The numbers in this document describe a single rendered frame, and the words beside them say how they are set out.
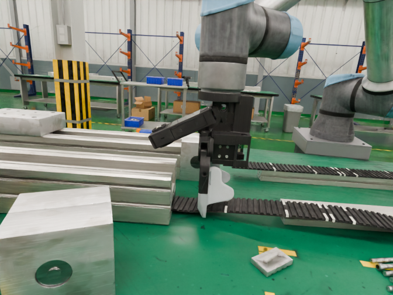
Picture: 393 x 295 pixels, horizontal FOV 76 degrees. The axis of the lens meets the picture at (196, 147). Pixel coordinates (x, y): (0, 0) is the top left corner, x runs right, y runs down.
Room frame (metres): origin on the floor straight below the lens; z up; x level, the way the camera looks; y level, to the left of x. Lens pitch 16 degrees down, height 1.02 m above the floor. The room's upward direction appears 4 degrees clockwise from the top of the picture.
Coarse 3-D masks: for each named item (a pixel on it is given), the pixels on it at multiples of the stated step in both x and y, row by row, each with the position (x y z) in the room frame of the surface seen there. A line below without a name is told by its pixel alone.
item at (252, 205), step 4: (248, 200) 0.41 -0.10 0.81; (252, 200) 0.42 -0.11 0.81; (256, 200) 0.41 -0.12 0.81; (248, 204) 0.40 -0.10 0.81; (252, 204) 0.40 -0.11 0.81; (256, 204) 0.40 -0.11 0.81; (248, 208) 0.38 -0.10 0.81; (252, 208) 0.39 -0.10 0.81; (256, 208) 0.38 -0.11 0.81; (248, 212) 0.37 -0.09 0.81; (252, 212) 0.37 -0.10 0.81; (256, 212) 0.37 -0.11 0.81
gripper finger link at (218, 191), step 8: (216, 168) 0.38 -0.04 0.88; (216, 176) 0.38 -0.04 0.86; (208, 184) 0.37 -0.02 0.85; (216, 184) 0.38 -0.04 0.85; (224, 184) 0.38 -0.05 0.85; (208, 192) 0.37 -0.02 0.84; (216, 192) 0.38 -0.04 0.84; (224, 192) 0.38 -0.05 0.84; (232, 192) 0.38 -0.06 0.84; (200, 200) 0.37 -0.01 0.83; (208, 200) 0.37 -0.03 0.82; (216, 200) 0.37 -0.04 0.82; (224, 200) 0.37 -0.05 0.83; (200, 208) 0.38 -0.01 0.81
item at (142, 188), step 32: (0, 160) 0.39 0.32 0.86; (32, 160) 0.43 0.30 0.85; (64, 160) 0.43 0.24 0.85; (96, 160) 0.43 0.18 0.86; (128, 160) 0.43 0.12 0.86; (160, 160) 0.44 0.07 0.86; (0, 192) 0.36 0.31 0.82; (32, 192) 0.36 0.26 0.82; (128, 192) 0.36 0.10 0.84; (160, 192) 0.36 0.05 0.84; (160, 224) 0.36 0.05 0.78
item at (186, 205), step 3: (186, 198) 0.44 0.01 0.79; (189, 198) 0.44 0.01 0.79; (192, 198) 0.44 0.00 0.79; (183, 201) 0.43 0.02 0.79; (186, 201) 0.43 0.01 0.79; (189, 201) 0.42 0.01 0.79; (192, 201) 0.43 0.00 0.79; (183, 204) 0.41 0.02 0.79; (186, 204) 0.42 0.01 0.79; (189, 204) 0.41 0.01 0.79; (180, 207) 0.40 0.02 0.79; (183, 207) 0.40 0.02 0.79; (186, 207) 0.40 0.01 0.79; (189, 207) 0.41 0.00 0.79; (180, 210) 0.40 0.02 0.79; (183, 210) 0.40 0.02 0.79; (186, 210) 0.39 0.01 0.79
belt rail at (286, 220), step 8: (280, 200) 0.42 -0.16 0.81; (288, 200) 0.42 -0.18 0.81; (296, 200) 0.42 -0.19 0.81; (360, 208) 0.41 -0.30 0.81; (368, 208) 0.41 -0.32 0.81; (376, 208) 0.41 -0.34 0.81; (384, 208) 0.42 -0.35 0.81; (392, 208) 0.42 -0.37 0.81; (392, 216) 0.39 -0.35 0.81; (288, 224) 0.39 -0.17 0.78; (296, 224) 0.39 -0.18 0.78; (304, 224) 0.39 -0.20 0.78; (312, 224) 0.39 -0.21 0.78; (320, 224) 0.39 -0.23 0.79; (328, 224) 0.39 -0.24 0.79; (336, 224) 0.39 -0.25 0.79; (344, 224) 0.39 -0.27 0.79; (352, 224) 0.39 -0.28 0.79
